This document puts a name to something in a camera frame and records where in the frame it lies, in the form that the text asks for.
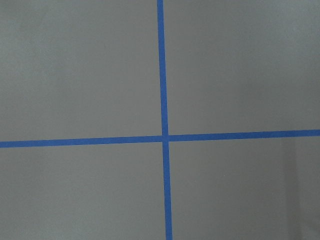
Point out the long blue tape strip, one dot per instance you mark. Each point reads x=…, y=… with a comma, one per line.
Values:
x=164, y=121

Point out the crossing blue tape strip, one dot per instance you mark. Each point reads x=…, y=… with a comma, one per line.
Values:
x=160, y=139

